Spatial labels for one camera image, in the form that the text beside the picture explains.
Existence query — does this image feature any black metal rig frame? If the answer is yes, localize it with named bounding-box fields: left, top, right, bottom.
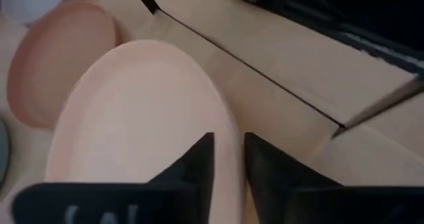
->
left=211, top=0, right=424, bottom=78

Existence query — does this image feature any terracotta plate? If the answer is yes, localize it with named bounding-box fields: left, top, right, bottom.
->
left=6, top=0, right=122, bottom=131

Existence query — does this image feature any dusty blue plate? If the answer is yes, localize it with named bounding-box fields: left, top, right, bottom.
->
left=0, top=117, right=11, bottom=188

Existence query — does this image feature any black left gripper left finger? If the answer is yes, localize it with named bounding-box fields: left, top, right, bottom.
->
left=12, top=132, right=215, bottom=224

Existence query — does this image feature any pale peach plate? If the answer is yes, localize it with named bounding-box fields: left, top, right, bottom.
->
left=44, top=39, right=248, bottom=224

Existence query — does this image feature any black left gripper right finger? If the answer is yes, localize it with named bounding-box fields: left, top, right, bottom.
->
left=244, top=131, right=424, bottom=224

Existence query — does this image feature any pale grey plate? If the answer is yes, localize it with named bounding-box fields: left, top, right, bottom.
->
left=0, top=0, right=79, bottom=26

